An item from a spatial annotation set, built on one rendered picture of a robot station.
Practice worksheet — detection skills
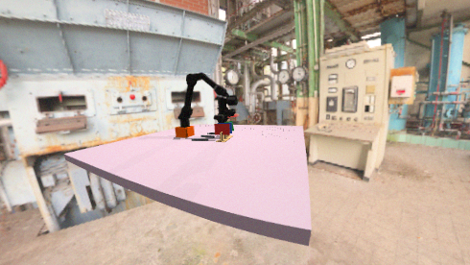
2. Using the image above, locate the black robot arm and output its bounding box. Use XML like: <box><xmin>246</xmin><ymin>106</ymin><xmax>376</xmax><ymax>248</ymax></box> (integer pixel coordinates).
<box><xmin>178</xmin><ymin>72</ymin><xmax>238</xmax><ymax>128</ymax></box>

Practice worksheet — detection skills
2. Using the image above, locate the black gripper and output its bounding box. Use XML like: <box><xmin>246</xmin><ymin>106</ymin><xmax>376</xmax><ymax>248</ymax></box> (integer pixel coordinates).
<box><xmin>213</xmin><ymin>106</ymin><xmax>231</xmax><ymax>123</ymax></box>

